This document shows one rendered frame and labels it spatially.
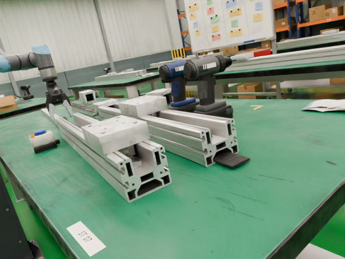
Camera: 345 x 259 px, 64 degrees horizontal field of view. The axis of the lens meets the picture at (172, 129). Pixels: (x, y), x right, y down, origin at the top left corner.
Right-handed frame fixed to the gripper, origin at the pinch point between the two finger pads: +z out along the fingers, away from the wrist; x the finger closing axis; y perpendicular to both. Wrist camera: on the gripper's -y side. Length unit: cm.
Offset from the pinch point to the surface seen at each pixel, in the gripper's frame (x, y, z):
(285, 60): -159, -7, 2
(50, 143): 11.0, -34.0, 3.5
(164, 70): -33, -53, -14
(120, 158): 4, -97, -3
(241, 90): -323, 218, 68
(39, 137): 14.0, -34.2, 0.2
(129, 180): 4, -98, 1
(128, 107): -13, -60, -6
